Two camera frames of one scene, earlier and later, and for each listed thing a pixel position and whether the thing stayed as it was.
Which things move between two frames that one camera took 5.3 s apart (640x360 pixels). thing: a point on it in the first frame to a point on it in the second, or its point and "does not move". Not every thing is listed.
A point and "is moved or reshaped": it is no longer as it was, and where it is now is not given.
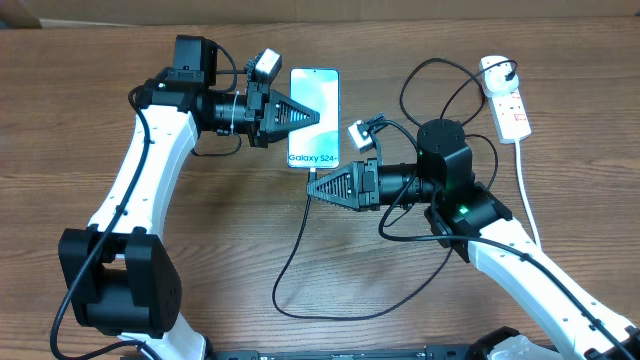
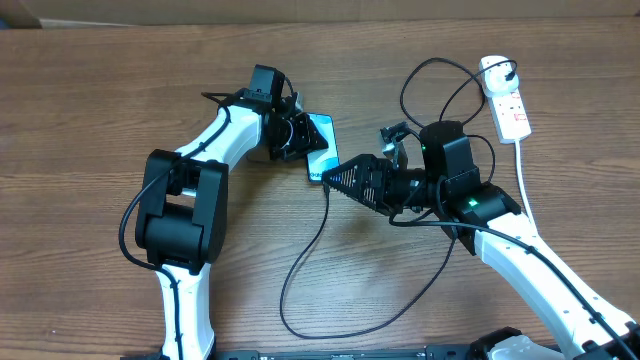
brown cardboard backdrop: (57, 13) does not move
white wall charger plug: (494, 81) does not move
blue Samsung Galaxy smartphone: (315, 146) is moved or reshaped
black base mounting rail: (433, 352) does not move
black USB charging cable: (300, 224) to (472, 77)
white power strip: (510, 116) does not move
